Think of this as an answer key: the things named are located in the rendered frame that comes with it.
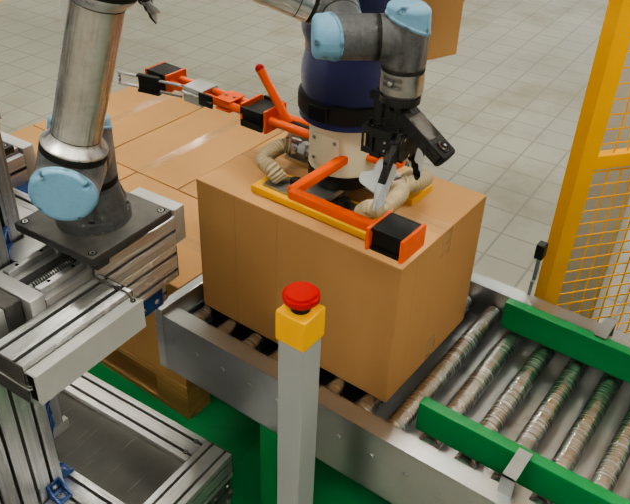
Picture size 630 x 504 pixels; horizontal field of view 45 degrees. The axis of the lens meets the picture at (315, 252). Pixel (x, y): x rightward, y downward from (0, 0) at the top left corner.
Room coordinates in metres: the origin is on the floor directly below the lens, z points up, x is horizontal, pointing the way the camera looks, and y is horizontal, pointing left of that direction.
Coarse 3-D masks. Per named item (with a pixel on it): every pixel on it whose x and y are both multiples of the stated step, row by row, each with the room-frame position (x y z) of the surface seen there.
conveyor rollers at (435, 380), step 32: (480, 320) 1.61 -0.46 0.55; (448, 352) 1.48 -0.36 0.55; (512, 352) 1.50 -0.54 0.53; (544, 352) 1.49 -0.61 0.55; (480, 384) 1.36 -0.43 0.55; (512, 384) 1.37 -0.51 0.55; (576, 384) 1.39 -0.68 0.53; (608, 384) 1.38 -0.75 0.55; (416, 416) 1.27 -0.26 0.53; (544, 416) 1.26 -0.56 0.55; (576, 448) 1.17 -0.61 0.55; (608, 448) 1.18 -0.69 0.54; (608, 480) 1.08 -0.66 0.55
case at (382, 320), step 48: (240, 192) 1.57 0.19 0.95; (432, 192) 1.61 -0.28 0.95; (240, 240) 1.55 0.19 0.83; (288, 240) 1.46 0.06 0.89; (336, 240) 1.38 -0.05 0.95; (432, 240) 1.40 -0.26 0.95; (240, 288) 1.55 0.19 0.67; (336, 288) 1.38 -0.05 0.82; (384, 288) 1.30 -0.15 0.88; (432, 288) 1.42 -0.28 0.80; (336, 336) 1.37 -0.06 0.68; (384, 336) 1.30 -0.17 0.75; (432, 336) 1.45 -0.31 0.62; (384, 384) 1.29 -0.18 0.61
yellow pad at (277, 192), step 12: (264, 180) 1.60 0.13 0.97; (288, 180) 1.60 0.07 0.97; (264, 192) 1.55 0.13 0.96; (276, 192) 1.55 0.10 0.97; (288, 204) 1.51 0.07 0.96; (300, 204) 1.50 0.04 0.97; (336, 204) 1.49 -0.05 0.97; (348, 204) 1.47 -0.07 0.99; (312, 216) 1.47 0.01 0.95; (324, 216) 1.45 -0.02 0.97; (348, 228) 1.41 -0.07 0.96
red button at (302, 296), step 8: (288, 288) 1.09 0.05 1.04; (296, 288) 1.09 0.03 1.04; (304, 288) 1.09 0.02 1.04; (312, 288) 1.09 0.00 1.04; (288, 296) 1.06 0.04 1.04; (296, 296) 1.06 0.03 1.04; (304, 296) 1.06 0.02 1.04; (312, 296) 1.07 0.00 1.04; (288, 304) 1.05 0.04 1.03; (296, 304) 1.05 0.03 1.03; (304, 304) 1.05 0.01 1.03; (312, 304) 1.05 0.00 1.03; (296, 312) 1.06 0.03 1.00; (304, 312) 1.06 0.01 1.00
